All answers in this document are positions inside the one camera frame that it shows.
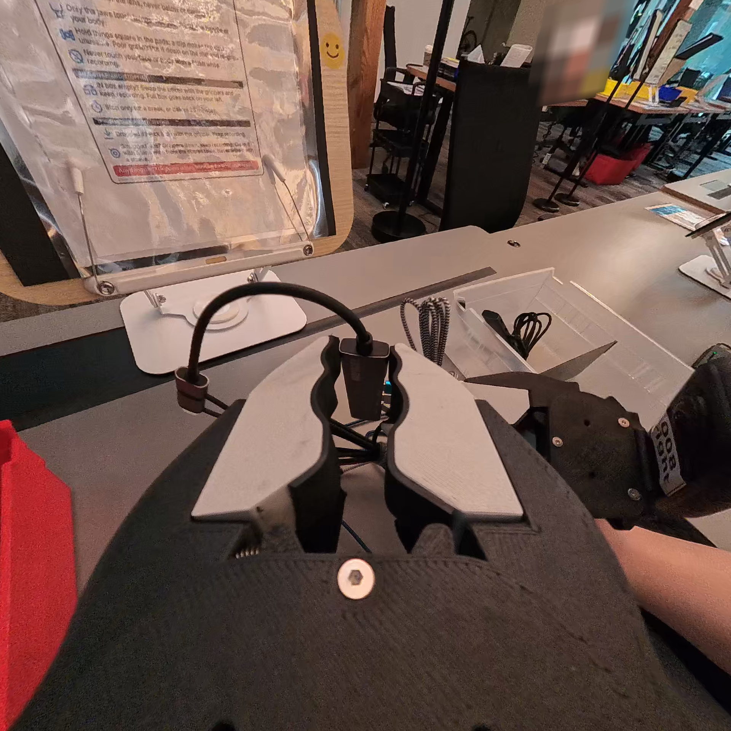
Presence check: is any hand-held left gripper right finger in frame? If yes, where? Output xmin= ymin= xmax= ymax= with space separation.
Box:
xmin=384 ymin=343 xmax=524 ymax=532

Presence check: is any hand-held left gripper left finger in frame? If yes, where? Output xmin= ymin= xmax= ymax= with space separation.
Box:
xmin=191 ymin=336 xmax=345 ymax=535

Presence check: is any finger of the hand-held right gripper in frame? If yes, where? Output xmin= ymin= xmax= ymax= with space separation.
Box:
xmin=464 ymin=341 xmax=619 ymax=396
xmin=461 ymin=381 xmax=531 ymax=426

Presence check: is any clear plastic bin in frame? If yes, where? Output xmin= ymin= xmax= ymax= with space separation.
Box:
xmin=454 ymin=267 xmax=694 ymax=412

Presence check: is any black white braided usb-c cable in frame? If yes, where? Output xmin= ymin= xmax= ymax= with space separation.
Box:
xmin=400 ymin=297 xmax=452 ymax=366

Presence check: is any grey usb hub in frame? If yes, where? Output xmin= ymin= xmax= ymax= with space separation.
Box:
xmin=174 ymin=283 xmax=392 ymax=420

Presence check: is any person's right forearm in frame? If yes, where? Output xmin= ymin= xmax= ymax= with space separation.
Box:
xmin=597 ymin=520 xmax=731 ymax=675

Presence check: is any instruction board stand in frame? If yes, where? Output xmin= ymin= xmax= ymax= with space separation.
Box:
xmin=680 ymin=211 xmax=731 ymax=298
xmin=0 ymin=0 xmax=355 ymax=375

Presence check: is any black floor pole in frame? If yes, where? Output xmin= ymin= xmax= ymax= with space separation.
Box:
xmin=371 ymin=0 xmax=458 ymax=243

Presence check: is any red plastic bin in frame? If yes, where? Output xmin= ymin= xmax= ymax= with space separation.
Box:
xmin=0 ymin=420 xmax=78 ymax=731
xmin=583 ymin=143 xmax=653 ymax=185

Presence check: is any black cabinet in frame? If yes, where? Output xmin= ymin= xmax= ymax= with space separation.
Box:
xmin=440 ymin=57 xmax=542 ymax=232

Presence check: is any black utility cart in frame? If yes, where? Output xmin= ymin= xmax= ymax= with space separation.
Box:
xmin=365 ymin=65 xmax=443 ymax=207

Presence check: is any wooden post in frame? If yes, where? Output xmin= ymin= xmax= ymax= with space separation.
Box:
xmin=347 ymin=0 xmax=388 ymax=169

